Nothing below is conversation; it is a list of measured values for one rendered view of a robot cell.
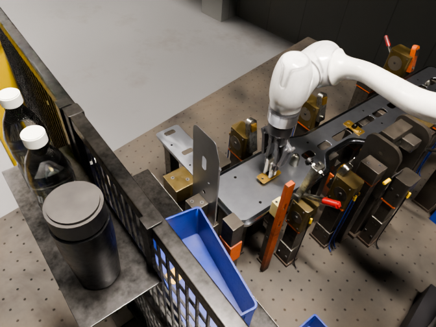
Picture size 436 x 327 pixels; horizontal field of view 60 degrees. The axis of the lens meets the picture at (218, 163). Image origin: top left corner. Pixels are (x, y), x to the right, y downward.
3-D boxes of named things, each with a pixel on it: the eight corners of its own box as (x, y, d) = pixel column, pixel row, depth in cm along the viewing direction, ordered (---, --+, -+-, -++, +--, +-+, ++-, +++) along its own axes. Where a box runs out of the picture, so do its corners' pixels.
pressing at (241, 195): (423, 62, 188) (425, 60, 187) (466, 85, 177) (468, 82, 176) (199, 185, 128) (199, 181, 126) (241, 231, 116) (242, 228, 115)
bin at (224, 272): (198, 231, 110) (199, 205, 101) (252, 327, 93) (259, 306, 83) (145, 253, 105) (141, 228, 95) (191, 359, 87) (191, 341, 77)
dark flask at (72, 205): (110, 241, 62) (89, 169, 48) (133, 276, 58) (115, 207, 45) (66, 265, 58) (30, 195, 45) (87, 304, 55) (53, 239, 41)
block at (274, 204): (263, 254, 143) (279, 195, 116) (269, 261, 142) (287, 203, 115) (256, 259, 142) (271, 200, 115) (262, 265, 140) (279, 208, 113)
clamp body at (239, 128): (230, 174, 170) (237, 115, 144) (247, 191, 164) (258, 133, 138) (219, 181, 167) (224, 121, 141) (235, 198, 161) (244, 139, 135)
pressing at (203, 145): (194, 200, 122) (194, 121, 96) (215, 224, 116) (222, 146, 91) (193, 201, 121) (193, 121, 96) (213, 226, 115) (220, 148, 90)
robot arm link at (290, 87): (292, 122, 101) (315, 100, 108) (305, 73, 89) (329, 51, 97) (259, 106, 105) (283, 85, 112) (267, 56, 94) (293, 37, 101)
